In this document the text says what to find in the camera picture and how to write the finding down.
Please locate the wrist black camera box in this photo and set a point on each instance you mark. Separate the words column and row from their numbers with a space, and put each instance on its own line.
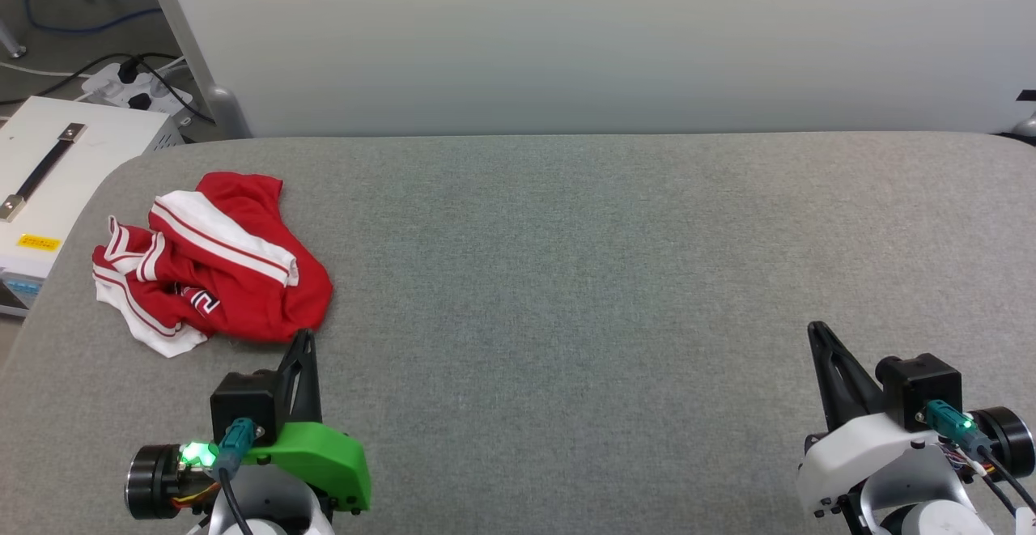
column 919, row 385
column 243, row 401

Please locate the small black bracket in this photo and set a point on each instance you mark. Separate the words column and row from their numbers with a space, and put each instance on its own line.
column 1027, row 95

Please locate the yellow warning label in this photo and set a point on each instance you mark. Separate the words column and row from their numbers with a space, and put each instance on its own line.
column 39, row 242

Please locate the grey metal stand leg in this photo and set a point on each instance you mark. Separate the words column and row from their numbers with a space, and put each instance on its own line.
column 10, row 40

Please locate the white equipment box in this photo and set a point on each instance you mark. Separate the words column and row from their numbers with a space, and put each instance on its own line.
column 89, row 146

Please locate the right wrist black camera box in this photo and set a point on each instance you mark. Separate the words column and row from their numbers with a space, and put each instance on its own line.
column 919, row 385

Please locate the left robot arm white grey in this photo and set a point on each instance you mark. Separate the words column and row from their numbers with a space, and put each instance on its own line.
column 267, row 503

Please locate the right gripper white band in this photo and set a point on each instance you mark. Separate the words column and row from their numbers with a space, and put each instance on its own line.
column 850, row 454

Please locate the white power strip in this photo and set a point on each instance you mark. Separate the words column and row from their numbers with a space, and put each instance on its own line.
column 121, row 90

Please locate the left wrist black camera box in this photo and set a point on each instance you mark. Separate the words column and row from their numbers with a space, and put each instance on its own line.
column 243, row 401

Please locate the red and white sports jersey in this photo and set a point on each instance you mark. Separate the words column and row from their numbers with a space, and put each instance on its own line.
column 243, row 292

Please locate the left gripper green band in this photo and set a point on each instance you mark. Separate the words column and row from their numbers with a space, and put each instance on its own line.
column 324, row 458

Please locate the grey metal foot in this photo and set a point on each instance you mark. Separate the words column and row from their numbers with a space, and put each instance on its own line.
column 1026, row 126

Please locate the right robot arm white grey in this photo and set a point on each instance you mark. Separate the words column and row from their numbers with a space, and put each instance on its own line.
column 931, row 507

